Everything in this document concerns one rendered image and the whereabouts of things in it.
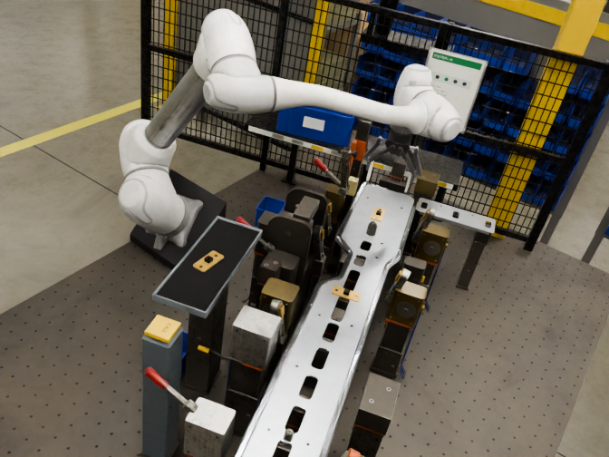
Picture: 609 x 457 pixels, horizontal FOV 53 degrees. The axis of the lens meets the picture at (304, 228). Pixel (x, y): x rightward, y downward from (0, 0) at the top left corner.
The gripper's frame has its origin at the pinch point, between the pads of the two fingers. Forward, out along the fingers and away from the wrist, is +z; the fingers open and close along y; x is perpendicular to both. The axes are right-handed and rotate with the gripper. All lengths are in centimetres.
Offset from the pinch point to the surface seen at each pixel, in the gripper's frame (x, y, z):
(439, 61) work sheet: 54, 3, -27
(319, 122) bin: 35.4, -34.9, 2.8
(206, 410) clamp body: -105, -18, 7
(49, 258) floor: 22, -161, 114
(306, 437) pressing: -98, 4, 13
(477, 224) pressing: 13.2, 34.4, 13.7
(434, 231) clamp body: -7.0, 20.0, 9.1
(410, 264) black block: -21.5, 15.4, 14.6
